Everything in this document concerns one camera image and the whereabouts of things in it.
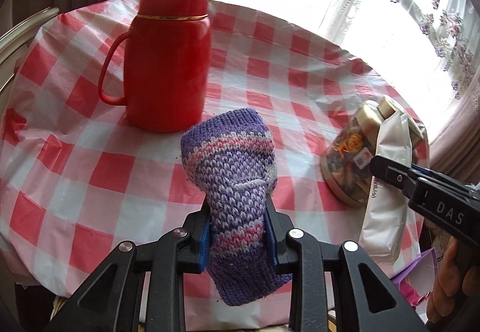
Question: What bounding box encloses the purple pink knitted sock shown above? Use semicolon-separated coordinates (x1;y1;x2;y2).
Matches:
181;108;291;306

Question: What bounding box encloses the right hand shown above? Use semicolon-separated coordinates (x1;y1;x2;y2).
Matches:
426;236;479;323

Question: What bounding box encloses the clear snack jar gold lid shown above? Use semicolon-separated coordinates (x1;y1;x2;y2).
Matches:
320;95;425;208

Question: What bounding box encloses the purple storage box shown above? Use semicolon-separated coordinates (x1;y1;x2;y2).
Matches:
391;247;438;315

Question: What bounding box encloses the red thermos flask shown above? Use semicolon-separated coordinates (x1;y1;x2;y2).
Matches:
97;0;212;133

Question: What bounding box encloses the wooden chair back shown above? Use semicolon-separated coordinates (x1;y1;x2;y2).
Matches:
1;7;59;93

